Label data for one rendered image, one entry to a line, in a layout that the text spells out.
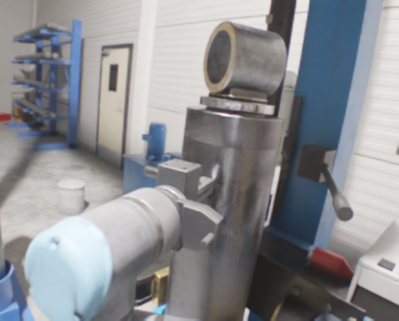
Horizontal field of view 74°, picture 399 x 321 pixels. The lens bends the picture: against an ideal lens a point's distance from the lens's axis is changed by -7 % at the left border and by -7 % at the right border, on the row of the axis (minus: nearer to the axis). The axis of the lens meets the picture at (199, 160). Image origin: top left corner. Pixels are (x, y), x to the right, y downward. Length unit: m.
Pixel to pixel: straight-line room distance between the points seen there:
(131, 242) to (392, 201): 2.38
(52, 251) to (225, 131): 0.37
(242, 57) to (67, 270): 0.45
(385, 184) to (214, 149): 2.11
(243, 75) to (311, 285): 0.54
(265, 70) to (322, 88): 0.40
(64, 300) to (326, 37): 0.92
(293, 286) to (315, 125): 0.48
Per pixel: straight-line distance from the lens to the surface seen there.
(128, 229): 0.30
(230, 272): 0.65
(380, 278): 0.74
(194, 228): 0.38
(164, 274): 0.84
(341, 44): 0.96
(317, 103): 0.96
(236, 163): 0.55
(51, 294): 0.30
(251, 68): 0.57
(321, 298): 0.82
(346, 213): 0.51
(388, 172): 2.54
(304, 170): 0.88
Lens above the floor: 1.51
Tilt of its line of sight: 14 degrees down
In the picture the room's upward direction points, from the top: 7 degrees clockwise
